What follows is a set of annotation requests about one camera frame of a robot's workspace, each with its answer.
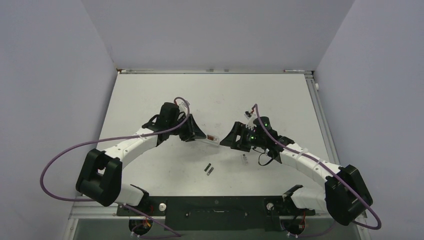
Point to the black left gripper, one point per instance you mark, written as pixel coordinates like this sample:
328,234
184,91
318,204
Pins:
192,132

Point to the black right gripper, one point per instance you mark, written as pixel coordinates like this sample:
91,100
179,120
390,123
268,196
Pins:
239,129

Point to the white remote control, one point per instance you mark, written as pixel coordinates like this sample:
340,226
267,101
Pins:
210,139

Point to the green AAA battery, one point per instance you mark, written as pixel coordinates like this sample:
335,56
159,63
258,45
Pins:
210,171

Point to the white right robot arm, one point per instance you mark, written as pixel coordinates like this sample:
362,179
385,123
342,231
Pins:
343,193

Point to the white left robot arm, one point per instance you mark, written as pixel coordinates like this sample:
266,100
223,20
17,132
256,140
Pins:
101,175

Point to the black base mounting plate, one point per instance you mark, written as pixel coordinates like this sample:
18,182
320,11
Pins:
222,213

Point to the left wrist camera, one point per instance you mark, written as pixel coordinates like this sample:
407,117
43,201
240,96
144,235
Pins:
184,106

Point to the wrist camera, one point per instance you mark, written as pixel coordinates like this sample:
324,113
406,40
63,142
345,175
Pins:
184,106
250,116

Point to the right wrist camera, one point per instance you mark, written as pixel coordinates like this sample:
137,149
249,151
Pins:
250,116

